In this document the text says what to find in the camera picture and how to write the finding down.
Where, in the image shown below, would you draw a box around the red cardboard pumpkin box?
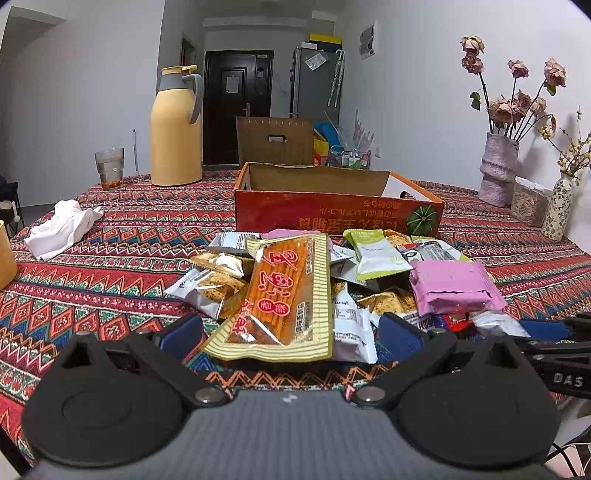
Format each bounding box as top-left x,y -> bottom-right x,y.
235,162 -> 445,237

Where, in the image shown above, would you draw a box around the clear container of seeds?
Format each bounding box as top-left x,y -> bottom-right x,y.
511,177 -> 552,227

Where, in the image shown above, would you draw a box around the white floral slim vase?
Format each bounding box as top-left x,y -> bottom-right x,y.
542,173 -> 574,241

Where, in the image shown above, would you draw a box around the white printed snack pack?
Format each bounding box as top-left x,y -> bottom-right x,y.
332,281 -> 378,364

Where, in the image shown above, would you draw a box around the white cracker snack pack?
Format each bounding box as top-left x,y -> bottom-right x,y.
164,269 -> 247,320

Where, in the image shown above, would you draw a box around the colourful patterned tablecloth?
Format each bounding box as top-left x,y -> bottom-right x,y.
1,170 -> 590,461

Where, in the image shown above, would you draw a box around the gold cracker snack pack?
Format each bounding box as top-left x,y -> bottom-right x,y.
356,287 -> 418,317

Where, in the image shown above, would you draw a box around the black folding chair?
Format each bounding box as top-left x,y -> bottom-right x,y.
0,176 -> 25,238

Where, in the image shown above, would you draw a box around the orange striped biscuit pack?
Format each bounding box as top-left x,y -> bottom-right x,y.
204,233 -> 334,363

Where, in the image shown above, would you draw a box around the pink textured vase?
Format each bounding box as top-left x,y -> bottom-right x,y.
478,133 -> 519,208

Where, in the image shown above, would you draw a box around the dried pink roses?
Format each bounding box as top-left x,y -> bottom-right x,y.
460,35 -> 567,144

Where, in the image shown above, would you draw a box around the wire rack with bottles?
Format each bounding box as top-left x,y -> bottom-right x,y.
328,145 -> 372,170

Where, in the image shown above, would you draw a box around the white crumpled cloth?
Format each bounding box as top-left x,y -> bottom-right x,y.
24,199 -> 104,261

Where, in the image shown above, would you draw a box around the tan object at edge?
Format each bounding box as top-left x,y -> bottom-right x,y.
0,221 -> 18,290

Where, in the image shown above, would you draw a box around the large pink snack pack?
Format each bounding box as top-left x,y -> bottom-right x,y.
410,260 -> 507,316

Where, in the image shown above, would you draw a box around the green white snack pack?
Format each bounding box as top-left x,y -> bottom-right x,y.
342,229 -> 413,281

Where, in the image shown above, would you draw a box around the yellow dried flower branches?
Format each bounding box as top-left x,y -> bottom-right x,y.
538,107 -> 590,179

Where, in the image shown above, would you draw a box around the yellow box on fridge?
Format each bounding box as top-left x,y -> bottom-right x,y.
308,33 -> 342,45

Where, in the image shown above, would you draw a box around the glass cup with drink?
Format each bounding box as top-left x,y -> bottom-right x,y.
94,147 -> 124,190

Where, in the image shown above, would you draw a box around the yellow thermos jug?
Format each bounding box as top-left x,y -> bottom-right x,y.
150,65 -> 204,187

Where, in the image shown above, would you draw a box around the small pink snack pack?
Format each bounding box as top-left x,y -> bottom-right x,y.
260,228 -> 320,240

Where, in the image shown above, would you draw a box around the gold foil snack pack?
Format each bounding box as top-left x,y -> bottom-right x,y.
189,252 -> 254,278

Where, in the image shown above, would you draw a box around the grey refrigerator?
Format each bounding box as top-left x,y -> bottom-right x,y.
290,45 -> 344,125

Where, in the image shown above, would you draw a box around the black entrance door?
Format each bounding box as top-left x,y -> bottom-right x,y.
202,50 -> 273,165

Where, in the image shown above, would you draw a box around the white wall panel box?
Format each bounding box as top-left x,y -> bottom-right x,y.
359,22 -> 378,60

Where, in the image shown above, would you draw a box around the white silver snack pack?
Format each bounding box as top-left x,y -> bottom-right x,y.
206,231 -> 260,256

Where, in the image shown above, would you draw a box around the brown wooden chair back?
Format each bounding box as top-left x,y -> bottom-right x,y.
235,117 -> 314,166

